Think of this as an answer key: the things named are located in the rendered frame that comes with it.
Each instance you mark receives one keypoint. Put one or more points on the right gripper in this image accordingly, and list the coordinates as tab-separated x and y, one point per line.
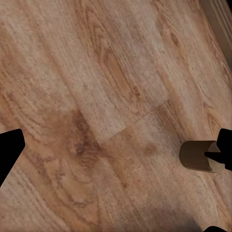
218	156

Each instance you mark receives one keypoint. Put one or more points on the wood fireplace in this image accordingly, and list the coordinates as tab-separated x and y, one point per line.
219	16

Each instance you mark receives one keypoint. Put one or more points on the pillar candle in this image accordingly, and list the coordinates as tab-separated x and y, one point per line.
193	158

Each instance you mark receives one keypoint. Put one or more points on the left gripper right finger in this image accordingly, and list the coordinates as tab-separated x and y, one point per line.
224	143

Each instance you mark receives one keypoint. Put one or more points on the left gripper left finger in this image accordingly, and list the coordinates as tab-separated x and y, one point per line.
12	144

